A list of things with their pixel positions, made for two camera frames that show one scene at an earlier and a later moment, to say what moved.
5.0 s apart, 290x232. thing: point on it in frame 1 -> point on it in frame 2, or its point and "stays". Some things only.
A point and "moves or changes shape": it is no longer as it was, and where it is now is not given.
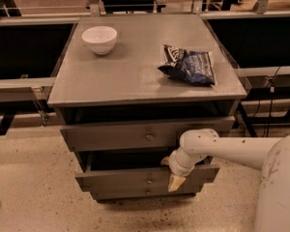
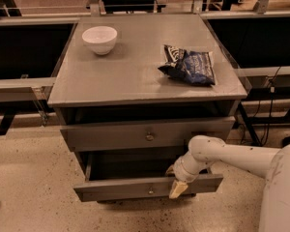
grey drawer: [137, 173] moves or changes shape
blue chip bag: [190, 66] stays
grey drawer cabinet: [130, 87] stays
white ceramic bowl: [101, 38] stays
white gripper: [177, 167] -> [184, 173]
